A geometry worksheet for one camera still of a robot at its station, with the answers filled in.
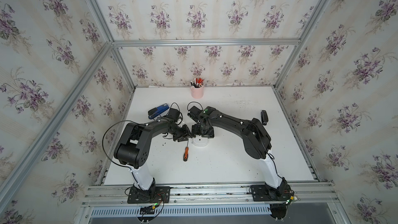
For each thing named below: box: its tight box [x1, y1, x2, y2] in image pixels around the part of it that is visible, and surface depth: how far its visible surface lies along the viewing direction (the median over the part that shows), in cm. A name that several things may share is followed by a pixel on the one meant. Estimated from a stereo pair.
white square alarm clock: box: [188, 134, 215, 151], surface depth 90 cm
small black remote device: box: [260, 109, 269, 126], surface depth 100 cm
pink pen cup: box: [190, 85, 205, 100], surface depth 112 cm
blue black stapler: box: [147, 103, 170, 119], surface depth 104 cm
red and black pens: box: [190, 77, 205, 88], surface depth 110 cm
